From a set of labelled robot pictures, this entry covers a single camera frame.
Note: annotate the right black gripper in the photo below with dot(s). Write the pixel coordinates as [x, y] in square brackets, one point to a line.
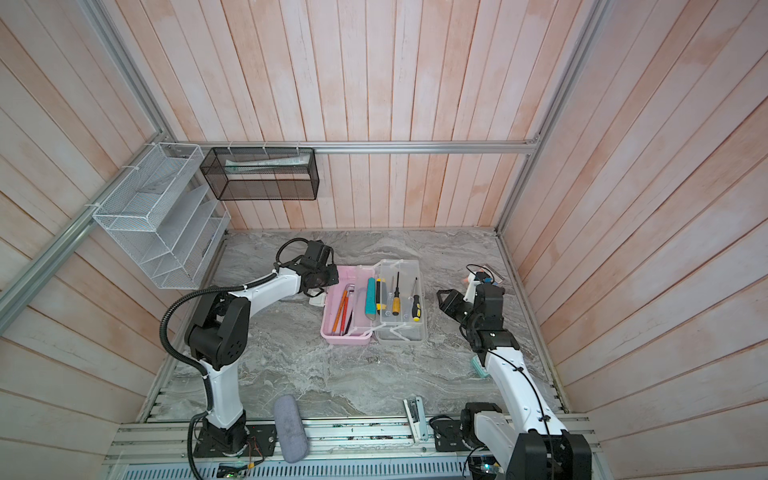
[453, 301]

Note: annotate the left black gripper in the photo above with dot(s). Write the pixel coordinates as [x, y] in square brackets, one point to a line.
[334, 279]

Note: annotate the red handled screwdriver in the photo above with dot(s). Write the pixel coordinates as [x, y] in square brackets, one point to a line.
[344, 307]

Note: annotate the orange yellow handled screwdriver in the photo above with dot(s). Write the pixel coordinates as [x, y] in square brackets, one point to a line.
[396, 303]

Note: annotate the teal handled tool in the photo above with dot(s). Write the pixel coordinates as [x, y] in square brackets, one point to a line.
[370, 299]

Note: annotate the pink plastic tool box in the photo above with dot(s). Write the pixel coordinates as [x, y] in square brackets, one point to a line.
[384, 328]

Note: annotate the black yellow stubby screwdriver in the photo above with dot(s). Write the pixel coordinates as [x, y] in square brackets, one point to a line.
[381, 294]

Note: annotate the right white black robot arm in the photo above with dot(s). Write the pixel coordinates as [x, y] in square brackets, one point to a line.
[525, 437]

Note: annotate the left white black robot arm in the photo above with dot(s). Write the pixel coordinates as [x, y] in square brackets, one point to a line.
[217, 337]

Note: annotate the pack of coloured highlighters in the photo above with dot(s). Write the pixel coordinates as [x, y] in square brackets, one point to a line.
[482, 274]

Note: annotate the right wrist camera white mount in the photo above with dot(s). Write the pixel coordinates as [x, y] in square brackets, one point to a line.
[471, 291]

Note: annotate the metal bracket on rail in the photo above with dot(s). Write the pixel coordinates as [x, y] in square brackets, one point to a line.
[418, 423]

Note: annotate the black mesh wall basket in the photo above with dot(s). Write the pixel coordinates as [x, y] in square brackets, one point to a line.
[262, 173]

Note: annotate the white wire mesh shelf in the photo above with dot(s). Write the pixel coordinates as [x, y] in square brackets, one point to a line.
[169, 228]

